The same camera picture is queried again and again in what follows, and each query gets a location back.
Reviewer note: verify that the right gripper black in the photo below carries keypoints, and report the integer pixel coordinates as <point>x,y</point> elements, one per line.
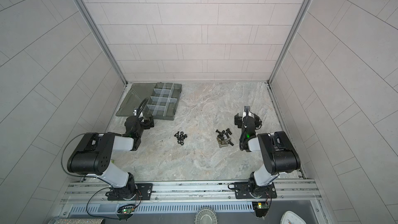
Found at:
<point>238,120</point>

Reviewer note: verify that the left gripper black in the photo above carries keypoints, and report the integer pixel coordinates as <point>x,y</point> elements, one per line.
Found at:
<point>146,123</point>

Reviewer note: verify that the silver hex bolt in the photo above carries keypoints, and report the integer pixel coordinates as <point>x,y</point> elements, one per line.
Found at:
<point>223,143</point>

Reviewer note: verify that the clear green organizer box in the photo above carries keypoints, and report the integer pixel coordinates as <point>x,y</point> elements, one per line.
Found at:
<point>163,99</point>

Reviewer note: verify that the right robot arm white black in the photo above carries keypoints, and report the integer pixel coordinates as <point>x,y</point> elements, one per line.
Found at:
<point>278,155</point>

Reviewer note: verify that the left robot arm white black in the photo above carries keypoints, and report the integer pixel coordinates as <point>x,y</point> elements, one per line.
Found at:
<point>92,158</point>

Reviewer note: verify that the left circuit board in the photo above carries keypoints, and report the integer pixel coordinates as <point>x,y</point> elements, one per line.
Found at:
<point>126,209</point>

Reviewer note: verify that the circuit board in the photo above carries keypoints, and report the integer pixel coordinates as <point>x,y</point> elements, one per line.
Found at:
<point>260,209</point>
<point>126,209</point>

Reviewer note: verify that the right circuit board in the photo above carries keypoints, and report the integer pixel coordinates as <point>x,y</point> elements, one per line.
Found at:
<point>260,209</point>

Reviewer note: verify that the round metal dish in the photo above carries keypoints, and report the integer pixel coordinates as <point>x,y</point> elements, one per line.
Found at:
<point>206,215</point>

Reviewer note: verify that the white scale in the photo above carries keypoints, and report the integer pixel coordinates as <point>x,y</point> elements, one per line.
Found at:
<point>290,217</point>

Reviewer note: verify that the glittery grey roll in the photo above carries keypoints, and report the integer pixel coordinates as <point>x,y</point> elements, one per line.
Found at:
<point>76,221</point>

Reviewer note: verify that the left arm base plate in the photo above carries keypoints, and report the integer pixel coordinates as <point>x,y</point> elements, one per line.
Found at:
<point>141,191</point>

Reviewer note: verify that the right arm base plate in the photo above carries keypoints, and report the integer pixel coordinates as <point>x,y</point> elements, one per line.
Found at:
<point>246,190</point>

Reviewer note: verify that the aluminium mounting rail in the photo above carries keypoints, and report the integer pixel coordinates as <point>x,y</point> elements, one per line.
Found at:
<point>196,191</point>

